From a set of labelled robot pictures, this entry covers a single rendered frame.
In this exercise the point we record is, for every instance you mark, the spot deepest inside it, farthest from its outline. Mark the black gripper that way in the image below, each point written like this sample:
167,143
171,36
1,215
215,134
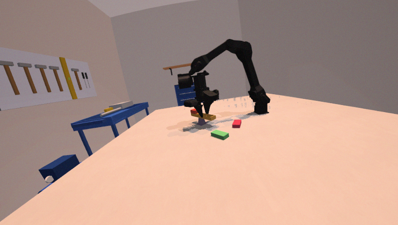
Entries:
196,103

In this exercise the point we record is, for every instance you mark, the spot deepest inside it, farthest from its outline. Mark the green rectangular block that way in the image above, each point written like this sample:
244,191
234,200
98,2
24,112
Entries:
219,134

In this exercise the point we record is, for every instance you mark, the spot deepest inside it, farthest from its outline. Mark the red flat bar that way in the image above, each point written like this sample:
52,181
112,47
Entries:
236,124

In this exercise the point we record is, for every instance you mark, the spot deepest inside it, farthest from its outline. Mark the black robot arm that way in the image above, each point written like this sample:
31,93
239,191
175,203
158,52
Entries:
243,51

